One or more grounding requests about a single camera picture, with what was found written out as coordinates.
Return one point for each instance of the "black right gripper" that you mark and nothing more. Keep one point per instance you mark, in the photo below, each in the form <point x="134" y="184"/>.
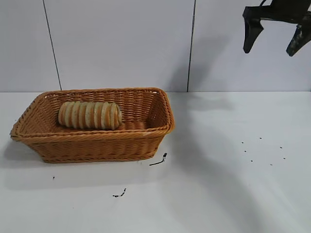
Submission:
<point x="284" y="11"/>

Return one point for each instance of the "long striped bread roll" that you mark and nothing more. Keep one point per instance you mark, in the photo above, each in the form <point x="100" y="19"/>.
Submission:
<point x="90" y="115"/>

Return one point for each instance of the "brown woven wicker basket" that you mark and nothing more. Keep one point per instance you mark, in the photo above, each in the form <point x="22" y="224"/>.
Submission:
<point x="97" y="143"/>

